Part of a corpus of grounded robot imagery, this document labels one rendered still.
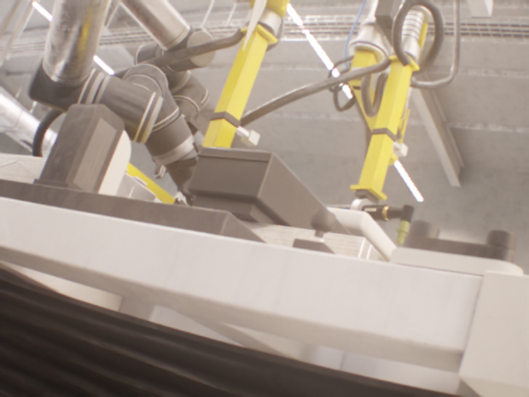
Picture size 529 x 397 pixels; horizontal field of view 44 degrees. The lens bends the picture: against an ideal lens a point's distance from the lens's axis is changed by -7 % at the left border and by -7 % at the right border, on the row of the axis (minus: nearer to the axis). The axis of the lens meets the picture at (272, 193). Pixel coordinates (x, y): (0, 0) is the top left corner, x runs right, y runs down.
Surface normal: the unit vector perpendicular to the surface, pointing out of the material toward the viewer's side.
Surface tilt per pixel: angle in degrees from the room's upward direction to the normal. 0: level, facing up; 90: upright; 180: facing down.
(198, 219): 90
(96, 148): 90
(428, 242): 90
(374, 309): 90
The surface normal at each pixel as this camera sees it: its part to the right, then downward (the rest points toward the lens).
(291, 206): 0.84, 0.10
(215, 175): -0.45, -0.42
